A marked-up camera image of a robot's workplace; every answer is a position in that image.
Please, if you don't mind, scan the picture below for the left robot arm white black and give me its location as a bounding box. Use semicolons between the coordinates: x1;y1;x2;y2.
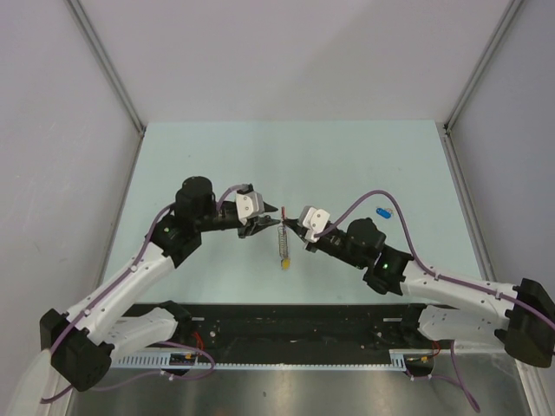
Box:
39;176;279;392

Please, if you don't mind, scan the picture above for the aluminium frame post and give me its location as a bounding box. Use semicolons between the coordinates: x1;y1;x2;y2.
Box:
441;0;528;131
64;0;147;135

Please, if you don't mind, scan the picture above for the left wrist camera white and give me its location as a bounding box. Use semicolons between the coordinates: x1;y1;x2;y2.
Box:
235;184;264;225

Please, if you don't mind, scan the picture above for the blue key tag with key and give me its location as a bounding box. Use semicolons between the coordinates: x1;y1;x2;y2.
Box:
375;207;394;219

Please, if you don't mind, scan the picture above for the white slotted cable duct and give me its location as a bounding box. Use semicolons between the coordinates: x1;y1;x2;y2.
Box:
111;349;433;371

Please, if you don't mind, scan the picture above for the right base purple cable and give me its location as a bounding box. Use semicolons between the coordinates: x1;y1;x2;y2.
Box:
407;341;482;413

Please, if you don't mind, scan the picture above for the left aluminium frame post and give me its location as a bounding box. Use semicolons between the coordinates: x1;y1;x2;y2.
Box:
64;0;147;135

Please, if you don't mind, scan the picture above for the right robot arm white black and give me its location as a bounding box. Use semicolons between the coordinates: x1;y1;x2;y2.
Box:
284;218;554;368

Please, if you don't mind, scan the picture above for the keyring with chain and tags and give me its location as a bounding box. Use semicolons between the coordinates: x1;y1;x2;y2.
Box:
277;206;291;270

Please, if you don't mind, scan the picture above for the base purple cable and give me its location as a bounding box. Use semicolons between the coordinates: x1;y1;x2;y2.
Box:
407;341;482;413
160;337;216;382

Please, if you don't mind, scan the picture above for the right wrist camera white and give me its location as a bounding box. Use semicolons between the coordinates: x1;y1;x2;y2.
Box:
298;206;330;243

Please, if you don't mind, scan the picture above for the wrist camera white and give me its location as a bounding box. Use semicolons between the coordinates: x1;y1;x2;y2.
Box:
298;206;330;243
235;184;264;225

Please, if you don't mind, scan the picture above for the right aluminium frame post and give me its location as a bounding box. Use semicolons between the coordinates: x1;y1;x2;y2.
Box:
441;0;528;131

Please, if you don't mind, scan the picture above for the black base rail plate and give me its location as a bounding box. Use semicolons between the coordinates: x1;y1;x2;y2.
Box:
125;301;452;365

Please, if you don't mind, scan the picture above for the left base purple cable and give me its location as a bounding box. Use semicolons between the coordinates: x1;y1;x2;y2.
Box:
160;337;216;382

